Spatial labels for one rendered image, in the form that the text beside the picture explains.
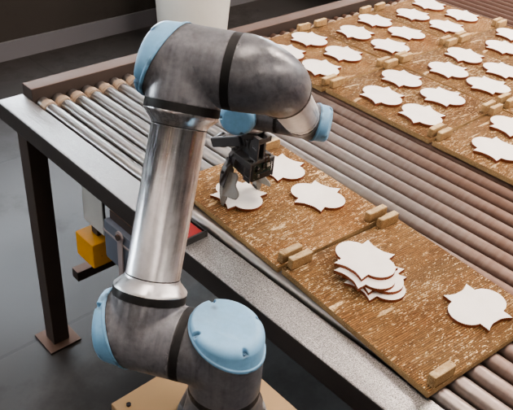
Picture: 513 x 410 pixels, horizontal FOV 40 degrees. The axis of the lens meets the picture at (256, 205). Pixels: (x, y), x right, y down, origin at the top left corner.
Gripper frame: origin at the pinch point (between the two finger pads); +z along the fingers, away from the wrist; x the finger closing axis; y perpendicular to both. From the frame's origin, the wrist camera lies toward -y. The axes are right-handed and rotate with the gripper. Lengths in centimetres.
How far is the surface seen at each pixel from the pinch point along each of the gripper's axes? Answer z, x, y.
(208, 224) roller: 2.6, -11.1, 2.9
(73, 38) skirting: 106, 110, -313
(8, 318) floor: 99, -32, -87
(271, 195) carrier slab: 0.6, 7.0, 4.1
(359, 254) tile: -4.4, 4.7, 35.3
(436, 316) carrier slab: -2, 6, 56
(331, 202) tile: -0.8, 16.5, 15.2
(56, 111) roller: 6, -15, -67
